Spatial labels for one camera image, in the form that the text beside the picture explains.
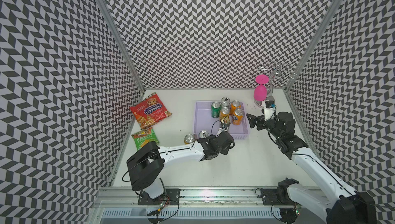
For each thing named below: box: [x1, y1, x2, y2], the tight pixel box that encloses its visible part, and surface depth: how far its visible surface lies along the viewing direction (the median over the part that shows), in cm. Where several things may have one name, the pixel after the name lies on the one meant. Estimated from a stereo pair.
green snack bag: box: [131, 126, 160, 152], surface depth 93 cm
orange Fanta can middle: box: [219, 106, 230, 119], surface depth 96 cm
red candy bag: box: [129, 91, 173, 129], surface depth 103 cm
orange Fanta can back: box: [230, 99, 241, 115], surface depth 98 cm
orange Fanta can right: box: [231, 107, 245, 126], surface depth 95 cm
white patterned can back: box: [221, 96, 232, 108], surface depth 96 cm
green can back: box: [210, 101, 222, 119], surface depth 98 cm
